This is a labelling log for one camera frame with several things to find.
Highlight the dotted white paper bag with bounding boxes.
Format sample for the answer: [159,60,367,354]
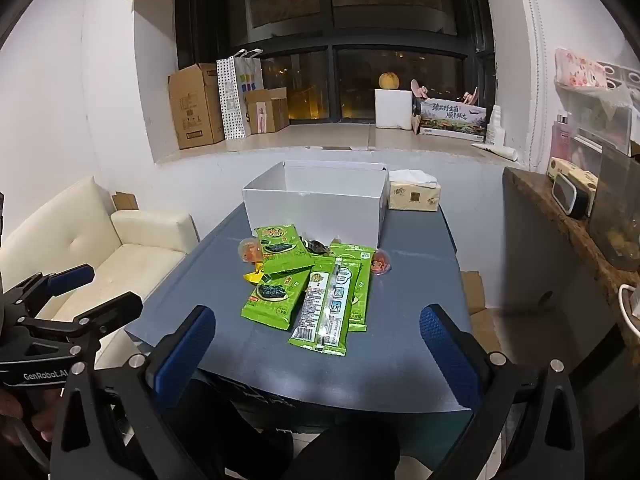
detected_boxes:
[216,56,251,141]

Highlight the long green snack packet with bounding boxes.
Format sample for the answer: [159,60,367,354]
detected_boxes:
[287,255,362,357]

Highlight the cream leather sofa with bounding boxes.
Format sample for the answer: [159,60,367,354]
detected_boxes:
[0,176,201,371]

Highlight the pink bottle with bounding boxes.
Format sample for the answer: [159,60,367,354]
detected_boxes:
[551,115,573,161]

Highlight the white wall pipe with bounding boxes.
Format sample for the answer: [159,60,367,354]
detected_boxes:
[515,0,548,171]

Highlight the brown stone counter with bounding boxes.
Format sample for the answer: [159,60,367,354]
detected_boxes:
[502,166,640,321]

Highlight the orange jelly cup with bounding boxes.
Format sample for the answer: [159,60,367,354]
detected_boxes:
[237,237,261,263]

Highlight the black desk clock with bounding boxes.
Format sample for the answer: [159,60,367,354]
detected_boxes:
[552,174,591,220]

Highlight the white cardboard box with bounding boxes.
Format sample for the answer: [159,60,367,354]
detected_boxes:
[242,160,390,248]

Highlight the yellow tissue pack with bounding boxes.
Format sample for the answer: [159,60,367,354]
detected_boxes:
[388,170,442,212]

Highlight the clear plastic container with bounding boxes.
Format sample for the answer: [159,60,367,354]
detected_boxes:
[587,140,640,273]

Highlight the white bag with coloured squares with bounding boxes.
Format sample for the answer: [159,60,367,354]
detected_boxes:
[232,49,265,136]

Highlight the pink floral pouch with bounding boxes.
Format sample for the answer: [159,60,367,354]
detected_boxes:
[555,48,608,87]

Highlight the large brown cardboard box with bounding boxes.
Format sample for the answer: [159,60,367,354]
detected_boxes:
[168,63,226,151]

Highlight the dark window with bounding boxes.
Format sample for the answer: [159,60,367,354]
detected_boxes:
[175,0,496,126]

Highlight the white tube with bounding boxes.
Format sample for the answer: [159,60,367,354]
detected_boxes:
[471,141,521,162]

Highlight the printed landscape gift box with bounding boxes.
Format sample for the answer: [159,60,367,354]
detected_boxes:
[419,97,487,142]

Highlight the white foam box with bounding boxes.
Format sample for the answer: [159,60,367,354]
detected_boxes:
[375,88,416,129]

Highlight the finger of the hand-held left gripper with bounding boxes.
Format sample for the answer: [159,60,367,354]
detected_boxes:
[4,264,96,318]
[22,292,145,366]

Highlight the small brown cardboard box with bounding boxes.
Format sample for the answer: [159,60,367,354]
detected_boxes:
[244,87,291,136]

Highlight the flat cardboard sheets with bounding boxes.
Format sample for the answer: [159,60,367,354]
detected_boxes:
[460,270,502,356]

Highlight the yellow patterned box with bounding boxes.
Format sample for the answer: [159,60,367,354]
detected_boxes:
[547,156,598,196]

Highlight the white wall rack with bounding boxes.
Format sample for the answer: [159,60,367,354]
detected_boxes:
[555,62,640,158]

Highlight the white plastic bottle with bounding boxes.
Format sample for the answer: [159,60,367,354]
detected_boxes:
[486,105,506,145]

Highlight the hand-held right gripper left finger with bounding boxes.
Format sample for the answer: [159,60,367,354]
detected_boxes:
[49,305,217,480]

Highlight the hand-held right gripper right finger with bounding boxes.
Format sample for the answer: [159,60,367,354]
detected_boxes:
[419,304,601,480]

